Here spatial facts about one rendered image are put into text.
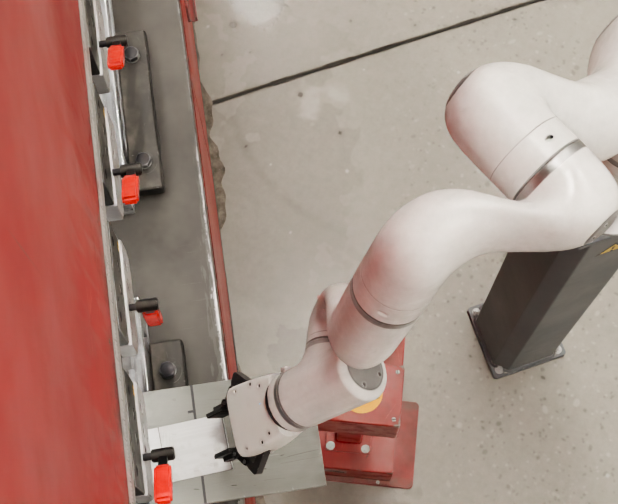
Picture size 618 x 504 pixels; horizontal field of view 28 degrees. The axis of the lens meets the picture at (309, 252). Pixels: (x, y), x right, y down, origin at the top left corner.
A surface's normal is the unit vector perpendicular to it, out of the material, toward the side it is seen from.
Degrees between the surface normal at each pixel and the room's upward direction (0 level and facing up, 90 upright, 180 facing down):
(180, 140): 0
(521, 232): 66
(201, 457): 0
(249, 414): 50
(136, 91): 0
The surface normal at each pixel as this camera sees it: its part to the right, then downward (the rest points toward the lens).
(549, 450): -0.01, -0.30
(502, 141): -0.44, 0.09
